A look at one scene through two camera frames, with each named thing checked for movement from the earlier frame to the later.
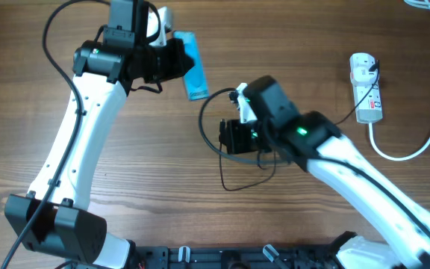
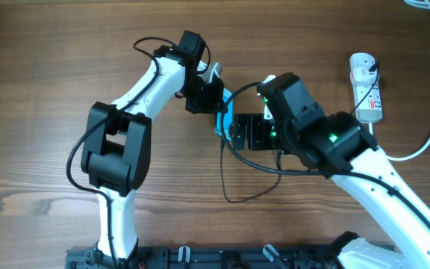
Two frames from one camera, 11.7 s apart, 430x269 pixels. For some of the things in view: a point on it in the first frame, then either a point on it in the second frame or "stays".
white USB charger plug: (360, 75) stays
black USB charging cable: (372, 67) → (228, 198)
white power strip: (366, 87) stays
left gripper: (179, 62) → (213, 104)
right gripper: (234, 143) stays
